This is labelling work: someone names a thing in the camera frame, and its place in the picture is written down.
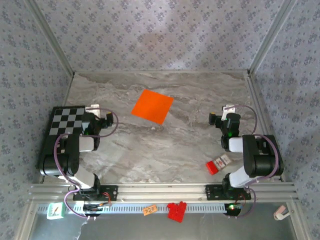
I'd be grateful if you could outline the red toy brick block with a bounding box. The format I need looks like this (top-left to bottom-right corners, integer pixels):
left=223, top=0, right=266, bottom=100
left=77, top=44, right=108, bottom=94
left=166, top=201, right=188, bottom=223

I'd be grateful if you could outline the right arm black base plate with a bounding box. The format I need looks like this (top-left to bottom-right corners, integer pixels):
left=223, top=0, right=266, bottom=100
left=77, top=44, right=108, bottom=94
left=204, top=183, right=252, bottom=202

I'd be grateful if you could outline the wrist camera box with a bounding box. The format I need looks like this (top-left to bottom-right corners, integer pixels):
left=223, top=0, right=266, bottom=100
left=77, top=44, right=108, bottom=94
left=221, top=104, right=237, bottom=120
left=84, top=104, right=101, bottom=118

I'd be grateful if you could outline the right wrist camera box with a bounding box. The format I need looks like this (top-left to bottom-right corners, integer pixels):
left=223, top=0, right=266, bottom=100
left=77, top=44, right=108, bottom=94
left=221, top=104, right=237, bottom=120

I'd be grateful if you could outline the orange square paper sheet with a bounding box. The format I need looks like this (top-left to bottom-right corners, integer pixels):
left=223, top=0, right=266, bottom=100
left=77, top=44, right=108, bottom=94
left=130, top=88, right=175, bottom=126

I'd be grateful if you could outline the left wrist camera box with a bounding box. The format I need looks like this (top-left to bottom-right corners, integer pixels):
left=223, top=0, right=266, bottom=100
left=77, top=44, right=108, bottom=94
left=84, top=104, right=101, bottom=118

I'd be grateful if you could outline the red black wire pair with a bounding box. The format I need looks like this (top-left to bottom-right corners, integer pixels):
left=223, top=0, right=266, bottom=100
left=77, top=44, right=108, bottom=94
left=236, top=193, right=247, bottom=208
left=102, top=191, right=113, bottom=207

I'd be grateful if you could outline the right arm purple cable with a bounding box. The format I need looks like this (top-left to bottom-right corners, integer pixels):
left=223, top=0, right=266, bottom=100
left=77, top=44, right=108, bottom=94
left=226, top=104, right=285, bottom=220

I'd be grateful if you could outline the black grey checkerboard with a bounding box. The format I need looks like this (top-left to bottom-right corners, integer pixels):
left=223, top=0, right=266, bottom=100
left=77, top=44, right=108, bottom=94
left=37, top=106, right=88, bottom=176

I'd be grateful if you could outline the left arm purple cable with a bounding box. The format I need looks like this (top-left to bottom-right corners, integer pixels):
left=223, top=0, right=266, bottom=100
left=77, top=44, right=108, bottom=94
left=53, top=107, right=120, bottom=221

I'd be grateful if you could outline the long aluminium base rail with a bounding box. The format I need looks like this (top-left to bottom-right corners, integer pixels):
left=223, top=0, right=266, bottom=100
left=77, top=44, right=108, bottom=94
left=28, top=182, right=300, bottom=203

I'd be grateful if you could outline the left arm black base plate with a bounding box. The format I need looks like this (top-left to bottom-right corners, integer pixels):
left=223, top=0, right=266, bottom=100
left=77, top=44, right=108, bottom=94
left=72, top=184, right=119, bottom=202

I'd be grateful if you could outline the aluminium frame post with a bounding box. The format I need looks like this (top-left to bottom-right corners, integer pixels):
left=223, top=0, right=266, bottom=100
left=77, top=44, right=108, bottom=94
left=247, top=0, right=298, bottom=76
left=23, top=0, right=76, bottom=76

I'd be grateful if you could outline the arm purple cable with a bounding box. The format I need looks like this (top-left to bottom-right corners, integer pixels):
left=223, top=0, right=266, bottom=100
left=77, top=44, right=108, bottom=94
left=53, top=107, right=120, bottom=221
left=226, top=104, right=285, bottom=220

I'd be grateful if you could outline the red and white small box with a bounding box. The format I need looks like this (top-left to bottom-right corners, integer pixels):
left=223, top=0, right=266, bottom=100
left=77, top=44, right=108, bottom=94
left=205, top=153, right=232, bottom=176

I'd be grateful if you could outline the grey metal sheet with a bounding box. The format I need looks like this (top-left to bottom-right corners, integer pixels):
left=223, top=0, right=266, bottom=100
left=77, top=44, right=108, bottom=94
left=28, top=202, right=301, bottom=240

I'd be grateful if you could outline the pink plastic hook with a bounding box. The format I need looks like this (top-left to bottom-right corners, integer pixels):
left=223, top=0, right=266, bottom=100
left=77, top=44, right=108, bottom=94
left=272, top=204, right=291, bottom=221

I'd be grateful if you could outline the aluminium side rail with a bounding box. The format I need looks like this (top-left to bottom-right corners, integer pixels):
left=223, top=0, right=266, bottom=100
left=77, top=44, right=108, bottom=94
left=246, top=71, right=286, bottom=182
left=62, top=72, right=76, bottom=108

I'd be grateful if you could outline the orange paper tag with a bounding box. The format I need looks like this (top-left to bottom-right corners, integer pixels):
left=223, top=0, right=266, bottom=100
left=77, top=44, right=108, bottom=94
left=142, top=204, right=158, bottom=216

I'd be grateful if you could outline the grey slotted cable duct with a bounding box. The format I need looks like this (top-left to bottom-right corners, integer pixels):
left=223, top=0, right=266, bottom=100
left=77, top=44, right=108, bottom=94
left=36, top=202, right=247, bottom=215

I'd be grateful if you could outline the green white card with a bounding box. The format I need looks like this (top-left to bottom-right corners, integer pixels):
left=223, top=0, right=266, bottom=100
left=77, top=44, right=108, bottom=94
left=46, top=201, right=65, bottom=221

